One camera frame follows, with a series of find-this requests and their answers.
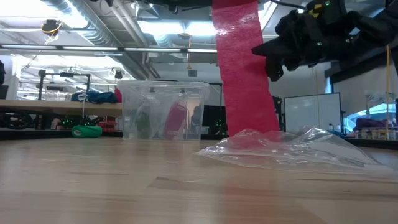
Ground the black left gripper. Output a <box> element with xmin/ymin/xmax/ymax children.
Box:
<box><xmin>146</xmin><ymin>0</ymin><xmax>215</xmax><ymax>15</ymax></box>

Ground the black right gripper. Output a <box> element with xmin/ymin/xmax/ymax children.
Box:
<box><xmin>251</xmin><ymin>0</ymin><xmax>354</xmax><ymax>83</ymax></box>

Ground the red elastic bandage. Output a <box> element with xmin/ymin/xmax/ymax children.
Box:
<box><xmin>211</xmin><ymin>0</ymin><xmax>280</xmax><ymax>147</ymax></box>

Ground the clear plastic zip bag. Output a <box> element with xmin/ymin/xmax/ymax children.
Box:
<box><xmin>195</xmin><ymin>126</ymin><xmax>396</xmax><ymax>175</ymax></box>

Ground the bagged red bandage roll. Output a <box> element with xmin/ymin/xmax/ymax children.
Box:
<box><xmin>162</xmin><ymin>101</ymin><xmax>188</xmax><ymax>140</ymax></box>

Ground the bagged green bandage roll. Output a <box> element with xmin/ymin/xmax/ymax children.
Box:
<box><xmin>135</xmin><ymin>110</ymin><xmax>154</xmax><ymax>140</ymax></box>

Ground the white whiteboard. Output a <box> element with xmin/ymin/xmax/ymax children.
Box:
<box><xmin>284</xmin><ymin>92</ymin><xmax>343</xmax><ymax>133</ymax></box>

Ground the person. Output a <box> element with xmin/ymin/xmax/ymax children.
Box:
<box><xmin>190</xmin><ymin>105</ymin><xmax>203</xmax><ymax>129</ymax></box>

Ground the long ceiling light strip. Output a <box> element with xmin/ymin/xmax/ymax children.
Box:
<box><xmin>0</xmin><ymin>44</ymin><xmax>218</xmax><ymax>54</ymax></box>

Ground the clear plastic storage bin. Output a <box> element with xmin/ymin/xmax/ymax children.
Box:
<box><xmin>117</xmin><ymin>80</ymin><xmax>211</xmax><ymax>142</ymax></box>

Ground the purple cloth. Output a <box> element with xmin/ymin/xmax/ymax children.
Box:
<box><xmin>354</xmin><ymin>117</ymin><xmax>391</xmax><ymax>130</ymax></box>

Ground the row of small bottles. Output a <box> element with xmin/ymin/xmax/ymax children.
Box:
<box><xmin>354</xmin><ymin>129</ymin><xmax>398</xmax><ymax>141</ymax></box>

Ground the blue cloth pile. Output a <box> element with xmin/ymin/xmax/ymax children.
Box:
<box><xmin>70</xmin><ymin>90</ymin><xmax>118</xmax><ymax>105</ymax></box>

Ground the long wooden workbench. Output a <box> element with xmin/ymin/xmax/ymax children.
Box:
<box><xmin>0</xmin><ymin>99</ymin><xmax>123</xmax><ymax>118</ymax></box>

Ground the black camera rig frame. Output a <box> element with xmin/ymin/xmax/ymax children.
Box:
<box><xmin>37</xmin><ymin>69</ymin><xmax>91</xmax><ymax>101</ymax></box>

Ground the yellow ceiling cable reel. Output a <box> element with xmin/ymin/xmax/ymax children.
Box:
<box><xmin>40</xmin><ymin>19</ymin><xmax>62</xmax><ymax>37</ymax></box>

